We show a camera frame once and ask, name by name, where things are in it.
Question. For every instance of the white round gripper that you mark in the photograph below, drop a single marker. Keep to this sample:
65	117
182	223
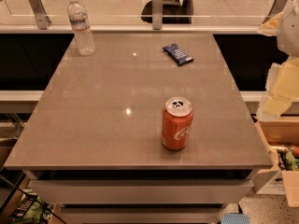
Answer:
290	36

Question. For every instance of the red coke can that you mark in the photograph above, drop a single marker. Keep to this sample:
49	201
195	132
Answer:
176	123

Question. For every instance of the clear plastic water bottle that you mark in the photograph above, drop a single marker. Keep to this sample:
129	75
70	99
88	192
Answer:
79	21

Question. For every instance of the cardboard box with items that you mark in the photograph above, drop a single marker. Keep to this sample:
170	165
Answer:
280	138

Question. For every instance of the blue snack packet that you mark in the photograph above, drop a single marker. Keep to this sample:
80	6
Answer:
179	55

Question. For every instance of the black office chair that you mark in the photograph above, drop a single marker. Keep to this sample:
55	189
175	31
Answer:
177	11

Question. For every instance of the blue perforated object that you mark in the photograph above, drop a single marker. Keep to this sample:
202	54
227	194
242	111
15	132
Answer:
235	219

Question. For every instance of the lower grey drawer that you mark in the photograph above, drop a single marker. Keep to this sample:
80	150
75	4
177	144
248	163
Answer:
173	215

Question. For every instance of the grey drawer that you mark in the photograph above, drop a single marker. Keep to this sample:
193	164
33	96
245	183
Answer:
173	215
141	191

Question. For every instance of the upper grey drawer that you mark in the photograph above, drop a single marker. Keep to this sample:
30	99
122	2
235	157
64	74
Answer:
141	191

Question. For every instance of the green black snack bag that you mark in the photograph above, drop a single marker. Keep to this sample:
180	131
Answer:
31	210

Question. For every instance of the right metal railing bracket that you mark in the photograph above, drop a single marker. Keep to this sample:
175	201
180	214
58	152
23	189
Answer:
277	7

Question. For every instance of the metal railing bracket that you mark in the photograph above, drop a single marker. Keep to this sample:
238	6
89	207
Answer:
277	7
157	14
43	21

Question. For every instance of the middle metal railing bracket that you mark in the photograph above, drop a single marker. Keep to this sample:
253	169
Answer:
157	14

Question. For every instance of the left metal railing bracket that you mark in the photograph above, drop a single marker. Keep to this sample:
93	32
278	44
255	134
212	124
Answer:
43	21

